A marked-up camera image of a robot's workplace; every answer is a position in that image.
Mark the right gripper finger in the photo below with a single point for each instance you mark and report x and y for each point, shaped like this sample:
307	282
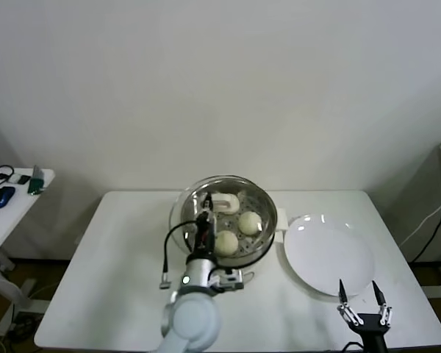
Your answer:
343	301
379	299

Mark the white side table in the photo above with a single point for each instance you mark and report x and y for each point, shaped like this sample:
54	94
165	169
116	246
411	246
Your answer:
7	224

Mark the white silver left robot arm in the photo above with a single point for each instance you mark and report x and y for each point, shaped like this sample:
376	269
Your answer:
194	320

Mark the cream electric cooking pot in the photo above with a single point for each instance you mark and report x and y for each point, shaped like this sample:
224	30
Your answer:
255	263

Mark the blue computer mouse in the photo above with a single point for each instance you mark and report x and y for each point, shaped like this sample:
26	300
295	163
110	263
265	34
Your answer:
0	198

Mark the green circuit board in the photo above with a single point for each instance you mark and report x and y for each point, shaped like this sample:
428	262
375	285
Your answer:
36	184

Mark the stainless steel steamer basket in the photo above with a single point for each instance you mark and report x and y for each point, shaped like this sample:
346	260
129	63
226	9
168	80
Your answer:
266	220

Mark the white round plate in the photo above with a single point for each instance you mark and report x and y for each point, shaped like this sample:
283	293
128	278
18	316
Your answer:
327	253

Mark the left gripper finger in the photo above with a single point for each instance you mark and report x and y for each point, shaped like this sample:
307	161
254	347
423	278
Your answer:
207	201
205	224

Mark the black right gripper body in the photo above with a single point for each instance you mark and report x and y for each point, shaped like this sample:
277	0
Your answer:
369	331

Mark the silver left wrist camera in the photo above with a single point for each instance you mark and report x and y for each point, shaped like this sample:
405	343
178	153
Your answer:
229	281

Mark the black headset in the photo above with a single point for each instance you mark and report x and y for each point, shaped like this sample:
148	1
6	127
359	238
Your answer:
5	170

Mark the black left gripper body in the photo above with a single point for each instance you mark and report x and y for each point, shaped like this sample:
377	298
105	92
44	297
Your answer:
204	248

